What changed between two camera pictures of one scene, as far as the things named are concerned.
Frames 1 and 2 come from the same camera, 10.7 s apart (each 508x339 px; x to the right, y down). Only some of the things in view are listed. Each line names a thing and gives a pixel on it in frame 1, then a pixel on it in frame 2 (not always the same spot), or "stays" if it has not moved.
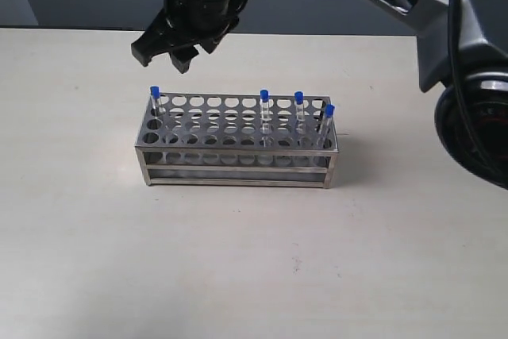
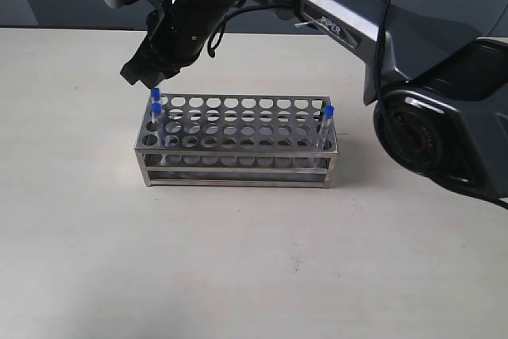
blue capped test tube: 325,126 stays
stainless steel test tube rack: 242,140 stays
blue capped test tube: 264,110 to 157,118
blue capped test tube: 155,93 stays
